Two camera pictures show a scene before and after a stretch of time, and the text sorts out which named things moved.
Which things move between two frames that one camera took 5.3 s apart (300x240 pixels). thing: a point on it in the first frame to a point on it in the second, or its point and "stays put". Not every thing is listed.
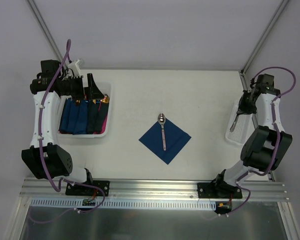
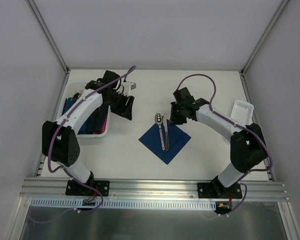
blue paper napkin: (175, 139) stays put
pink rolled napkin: (103, 127) stays put
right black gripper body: (246, 107) to (179, 111)
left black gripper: (80, 86) to (122, 102)
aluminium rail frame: (253, 190) stays put
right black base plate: (220, 190) stays put
